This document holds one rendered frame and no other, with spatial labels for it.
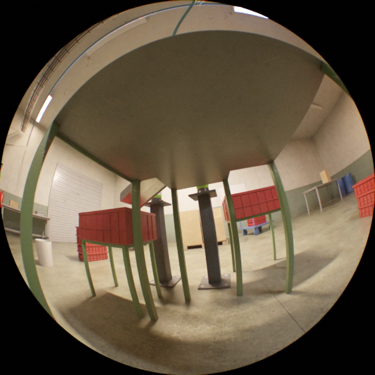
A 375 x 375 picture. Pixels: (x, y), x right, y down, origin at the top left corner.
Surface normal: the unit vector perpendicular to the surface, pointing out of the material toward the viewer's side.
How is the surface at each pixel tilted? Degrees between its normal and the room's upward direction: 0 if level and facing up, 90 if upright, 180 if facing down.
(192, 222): 90
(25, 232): 90
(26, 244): 90
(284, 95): 180
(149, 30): 180
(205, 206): 90
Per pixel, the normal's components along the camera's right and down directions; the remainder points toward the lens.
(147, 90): 0.12, 0.94
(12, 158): 0.97, -0.18
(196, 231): -0.15, -0.30
